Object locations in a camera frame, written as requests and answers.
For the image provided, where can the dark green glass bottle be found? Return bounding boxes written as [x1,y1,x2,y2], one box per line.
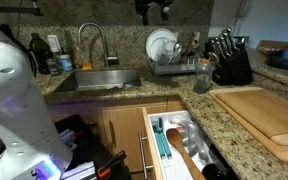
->
[28,32,52,75]

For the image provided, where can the orange black clamp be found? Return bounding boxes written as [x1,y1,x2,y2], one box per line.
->
[96,150,128,179]

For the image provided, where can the white stacked panels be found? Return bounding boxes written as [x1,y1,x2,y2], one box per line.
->
[60,161,97,180]

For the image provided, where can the curved steel kitchen faucet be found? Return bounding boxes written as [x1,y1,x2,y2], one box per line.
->
[77,22,120,68]

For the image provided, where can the wide wooden chopping board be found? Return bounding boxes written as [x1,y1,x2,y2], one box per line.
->
[208,86,288,164]

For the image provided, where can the dark wooden rack utensil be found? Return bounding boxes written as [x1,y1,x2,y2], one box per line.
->
[179,31,198,64]

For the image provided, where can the black round drawer item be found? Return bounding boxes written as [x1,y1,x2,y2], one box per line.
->
[202,163,232,180]

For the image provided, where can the metal spoons in rack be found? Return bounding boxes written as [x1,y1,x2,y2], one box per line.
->
[168,42,186,65]

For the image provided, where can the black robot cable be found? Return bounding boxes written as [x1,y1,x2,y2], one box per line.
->
[0,23,39,78]

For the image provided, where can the grey dish drying rack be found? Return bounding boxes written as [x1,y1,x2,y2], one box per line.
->
[147,54,200,75]

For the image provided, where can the stainless steel sink basin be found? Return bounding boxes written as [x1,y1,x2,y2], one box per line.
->
[53,68,142,94]

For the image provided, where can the open wooden kitchen drawer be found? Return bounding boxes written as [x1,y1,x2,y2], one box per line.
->
[141,106,240,180]

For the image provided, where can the steel handled knife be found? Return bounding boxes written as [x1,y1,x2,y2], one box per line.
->
[215,35,228,58]
[207,39,222,66]
[225,27,239,52]
[220,31,234,55]

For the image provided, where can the wooden cabinet door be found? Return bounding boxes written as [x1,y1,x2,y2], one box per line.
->
[101,105,149,173]

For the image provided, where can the clear drinking glass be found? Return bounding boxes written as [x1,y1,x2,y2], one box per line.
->
[193,58,216,95]

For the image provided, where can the brown wooden tray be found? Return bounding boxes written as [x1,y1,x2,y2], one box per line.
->
[256,39,288,56]

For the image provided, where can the white capped blue bottle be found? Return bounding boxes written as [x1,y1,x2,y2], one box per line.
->
[59,54,74,72]

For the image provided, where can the dark blue bowl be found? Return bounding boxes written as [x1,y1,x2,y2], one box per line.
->
[266,44,288,71]

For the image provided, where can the blue clear plastic sink item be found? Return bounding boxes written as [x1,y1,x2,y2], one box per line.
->
[121,81,136,90]

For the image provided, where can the black knife block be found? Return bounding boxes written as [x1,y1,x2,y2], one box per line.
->
[205,39,254,86]

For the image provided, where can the plastic wrapped cutlery bundle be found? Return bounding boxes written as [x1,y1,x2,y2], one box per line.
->
[183,119,219,162]

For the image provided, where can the long wooden spoon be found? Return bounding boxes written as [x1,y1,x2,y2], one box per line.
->
[165,128,207,180]

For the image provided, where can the dark cabinet door handle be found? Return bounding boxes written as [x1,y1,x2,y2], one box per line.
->
[108,119,118,148]

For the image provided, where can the smaller white plate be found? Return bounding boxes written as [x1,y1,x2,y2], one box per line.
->
[149,35,177,63]

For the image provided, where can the teal handled utensil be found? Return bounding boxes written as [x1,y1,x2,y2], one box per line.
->
[160,132,173,159]
[152,118,167,159]

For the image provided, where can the thick wooden chopping board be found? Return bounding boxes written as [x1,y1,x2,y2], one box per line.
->
[215,89,288,146]

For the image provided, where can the white drawer organizer tray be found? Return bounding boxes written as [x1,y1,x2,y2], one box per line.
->
[147,110,220,180]

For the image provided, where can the large white plate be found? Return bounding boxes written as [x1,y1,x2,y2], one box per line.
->
[145,28,178,63]

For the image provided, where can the small dark soap bottle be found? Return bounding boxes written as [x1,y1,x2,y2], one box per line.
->
[46,50,63,77]

